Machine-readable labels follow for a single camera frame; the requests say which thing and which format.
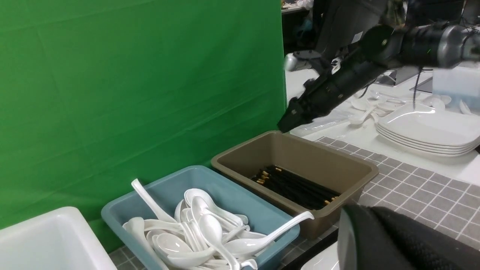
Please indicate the teal plastic spoon bin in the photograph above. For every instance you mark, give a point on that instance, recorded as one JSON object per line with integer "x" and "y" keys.
{"x": 263, "y": 217}

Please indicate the white spoon over bin edge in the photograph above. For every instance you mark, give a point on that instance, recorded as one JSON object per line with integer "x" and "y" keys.
{"x": 245, "y": 247}

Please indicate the white spoon standing upright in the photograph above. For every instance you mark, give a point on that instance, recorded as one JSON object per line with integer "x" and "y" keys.
{"x": 156, "y": 209}

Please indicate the brown plastic chopstick bin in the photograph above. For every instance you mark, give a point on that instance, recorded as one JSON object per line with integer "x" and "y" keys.
{"x": 346, "y": 174}

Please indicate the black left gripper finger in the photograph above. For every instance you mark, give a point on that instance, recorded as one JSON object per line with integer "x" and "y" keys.
{"x": 377, "y": 238}

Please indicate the green backdrop cloth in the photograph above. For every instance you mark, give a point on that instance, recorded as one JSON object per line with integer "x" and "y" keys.
{"x": 96, "y": 93}

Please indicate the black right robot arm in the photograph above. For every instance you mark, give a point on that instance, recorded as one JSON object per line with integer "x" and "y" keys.
{"x": 440, "y": 45}

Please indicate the large translucent white plastic bin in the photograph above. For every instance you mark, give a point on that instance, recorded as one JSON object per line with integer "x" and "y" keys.
{"x": 57, "y": 240}

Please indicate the pile of white soup spoons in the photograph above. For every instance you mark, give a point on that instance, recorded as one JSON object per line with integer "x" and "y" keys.
{"x": 190, "y": 230}

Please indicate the background stack of white plates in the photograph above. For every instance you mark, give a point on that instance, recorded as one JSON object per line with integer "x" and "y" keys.
{"x": 431, "y": 131}

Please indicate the bundle of black chopsticks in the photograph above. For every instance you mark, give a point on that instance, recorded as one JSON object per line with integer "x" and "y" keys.
{"x": 295, "y": 188}

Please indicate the grey checkered table cloth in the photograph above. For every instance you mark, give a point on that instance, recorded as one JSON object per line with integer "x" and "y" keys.
{"x": 442, "y": 203}

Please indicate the black plastic serving tray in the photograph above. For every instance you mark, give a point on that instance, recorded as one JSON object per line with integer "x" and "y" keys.
{"x": 313, "y": 251}

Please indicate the large white square plate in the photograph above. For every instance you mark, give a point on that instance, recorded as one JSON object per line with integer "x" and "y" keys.
{"x": 322, "y": 261}

